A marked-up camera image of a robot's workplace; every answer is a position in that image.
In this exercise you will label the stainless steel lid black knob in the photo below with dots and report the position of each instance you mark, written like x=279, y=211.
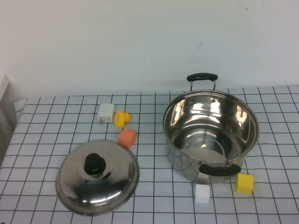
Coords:
x=105, y=186

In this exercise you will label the yellow rubber duck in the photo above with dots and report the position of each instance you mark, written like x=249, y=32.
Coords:
x=120, y=119

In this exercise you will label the orange foam cube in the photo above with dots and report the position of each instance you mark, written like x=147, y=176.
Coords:
x=128, y=138

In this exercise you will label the white power adapter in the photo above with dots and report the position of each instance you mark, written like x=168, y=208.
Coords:
x=106, y=113

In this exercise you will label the white black grid tablecloth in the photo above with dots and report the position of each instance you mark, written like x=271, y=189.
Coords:
x=163, y=205

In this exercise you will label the white foam cube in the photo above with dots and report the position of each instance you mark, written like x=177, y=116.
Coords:
x=202, y=193

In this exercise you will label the yellow foam cube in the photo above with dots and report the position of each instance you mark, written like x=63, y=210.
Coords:
x=244, y=184

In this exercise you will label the white cabinet panel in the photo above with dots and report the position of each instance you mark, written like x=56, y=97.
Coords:
x=4, y=105

